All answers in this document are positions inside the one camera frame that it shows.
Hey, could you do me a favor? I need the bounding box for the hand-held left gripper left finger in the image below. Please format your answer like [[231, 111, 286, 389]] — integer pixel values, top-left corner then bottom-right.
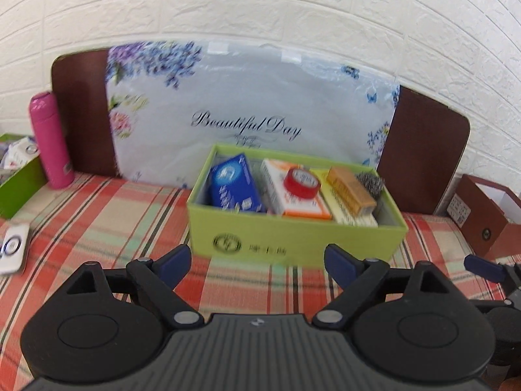
[[63, 243, 201, 328]]

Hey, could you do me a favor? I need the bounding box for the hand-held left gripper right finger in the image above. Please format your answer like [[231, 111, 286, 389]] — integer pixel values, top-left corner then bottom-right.
[[311, 243, 460, 328]]

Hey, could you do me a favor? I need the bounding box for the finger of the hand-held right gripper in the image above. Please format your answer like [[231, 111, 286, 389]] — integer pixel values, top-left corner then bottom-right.
[[464, 254, 521, 294]]

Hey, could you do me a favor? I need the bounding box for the yellow and white medicine box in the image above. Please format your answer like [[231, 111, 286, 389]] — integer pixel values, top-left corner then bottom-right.
[[309, 169, 379, 227]]

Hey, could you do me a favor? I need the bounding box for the light green cardboard box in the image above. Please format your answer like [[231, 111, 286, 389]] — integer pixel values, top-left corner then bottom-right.
[[186, 142, 409, 268]]

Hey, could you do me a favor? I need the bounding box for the gold box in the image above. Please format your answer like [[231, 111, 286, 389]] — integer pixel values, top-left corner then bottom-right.
[[327, 166, 377, 217]]

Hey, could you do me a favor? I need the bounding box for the steel wool scrubber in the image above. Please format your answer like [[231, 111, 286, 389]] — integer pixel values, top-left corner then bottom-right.
[[356, 172, 387, 204]]

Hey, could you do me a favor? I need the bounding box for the red tape roll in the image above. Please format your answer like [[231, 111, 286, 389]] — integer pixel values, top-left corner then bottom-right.
[[284, 167, 322, 197]]

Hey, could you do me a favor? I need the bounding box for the blue medicine box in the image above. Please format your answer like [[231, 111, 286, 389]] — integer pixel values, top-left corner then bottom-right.
[[208, 154, 267, 213]]

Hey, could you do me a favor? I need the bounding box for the orange and white medicine box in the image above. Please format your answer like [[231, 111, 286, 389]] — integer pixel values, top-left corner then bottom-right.
[[260, 159, 332, 218]]

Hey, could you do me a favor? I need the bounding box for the brown paper box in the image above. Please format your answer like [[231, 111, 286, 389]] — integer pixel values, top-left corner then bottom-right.
[[445, 174, 521, 261]]

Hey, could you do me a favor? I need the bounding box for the red plaid bed sheet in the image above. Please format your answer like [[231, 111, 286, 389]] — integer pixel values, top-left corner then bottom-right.
[[0, 171, 521, 391]]

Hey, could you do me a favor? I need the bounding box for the brown wooden headboard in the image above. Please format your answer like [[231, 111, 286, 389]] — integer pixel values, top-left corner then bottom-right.
[[51, 49, 471, 215]]

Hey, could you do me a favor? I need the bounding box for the white power bank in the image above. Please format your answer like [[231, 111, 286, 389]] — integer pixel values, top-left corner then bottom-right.
[[0, 223, 31, 275]]

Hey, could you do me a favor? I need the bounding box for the pink thermos bottle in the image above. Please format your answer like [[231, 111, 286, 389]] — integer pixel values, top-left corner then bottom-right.
[[28, 92, 75, 190]]

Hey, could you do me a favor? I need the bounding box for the dark green cardboard box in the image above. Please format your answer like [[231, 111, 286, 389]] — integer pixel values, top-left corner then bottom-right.
[[0, 132, 47, 220]]

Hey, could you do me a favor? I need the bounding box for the small white box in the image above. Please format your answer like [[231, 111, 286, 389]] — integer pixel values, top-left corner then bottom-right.
[[6, 138, 41, 168]]

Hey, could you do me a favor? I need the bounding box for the floral Beautiful Day board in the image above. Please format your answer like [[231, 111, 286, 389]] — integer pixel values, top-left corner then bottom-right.
[[106, 40, 401, 190]]

